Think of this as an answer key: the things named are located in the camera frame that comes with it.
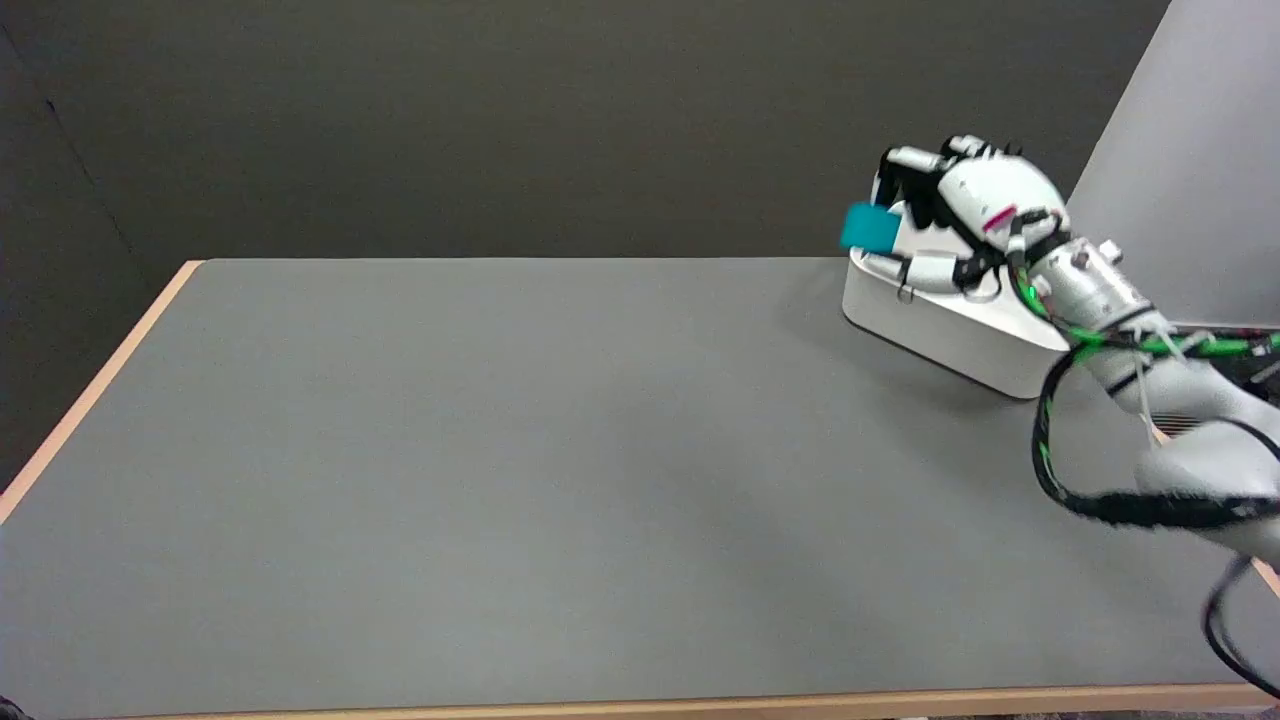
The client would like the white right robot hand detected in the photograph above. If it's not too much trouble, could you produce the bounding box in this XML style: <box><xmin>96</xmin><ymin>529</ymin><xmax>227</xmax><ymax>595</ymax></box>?
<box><xmin>862</xmin><ymin>134</ymin><xmax>1071</xmax><ymax>305</ymax></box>

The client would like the blue wooden cube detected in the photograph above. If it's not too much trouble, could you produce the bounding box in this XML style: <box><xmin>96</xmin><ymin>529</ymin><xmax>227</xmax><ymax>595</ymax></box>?
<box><xmin>839</xmin><ymin>204</ymin><xmax>901</xmax><ymax>253</ymax></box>

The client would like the white box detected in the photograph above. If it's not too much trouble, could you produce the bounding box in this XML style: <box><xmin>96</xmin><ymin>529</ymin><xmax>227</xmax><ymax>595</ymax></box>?
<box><xmin>842</xmin><ymin>203</ymin><xmax>1073</xmax><ymax>400</ymax></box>

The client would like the black and green cable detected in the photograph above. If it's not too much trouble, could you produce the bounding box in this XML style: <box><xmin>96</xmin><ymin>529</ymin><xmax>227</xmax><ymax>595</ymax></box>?
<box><xmin>1012</xmin><ymin>262</ymin><xmax>1280</xmax><ymax>531</ymax></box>

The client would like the thin black cable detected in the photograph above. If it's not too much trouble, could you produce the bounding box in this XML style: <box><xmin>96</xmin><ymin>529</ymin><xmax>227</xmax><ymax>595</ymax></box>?
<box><xmin>1203</xmin><ymin>556</ymin><xmax>1280</xmax><ymax>698</ymax></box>

